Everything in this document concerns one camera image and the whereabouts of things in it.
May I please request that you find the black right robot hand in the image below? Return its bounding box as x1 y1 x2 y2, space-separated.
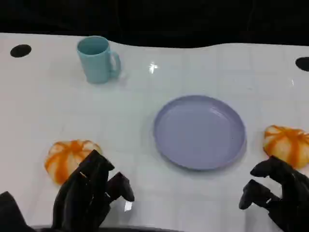
239 156 309 232

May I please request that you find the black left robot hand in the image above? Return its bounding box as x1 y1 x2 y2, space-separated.
52 149 135 232

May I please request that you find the orange white toy bread roll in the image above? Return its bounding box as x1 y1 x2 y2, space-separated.
263 125 309 169
44 139 103 186

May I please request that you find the lilac plate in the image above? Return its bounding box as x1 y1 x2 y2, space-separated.
154 95 247 171

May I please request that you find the pale green mug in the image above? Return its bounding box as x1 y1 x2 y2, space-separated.
76 35 122 85

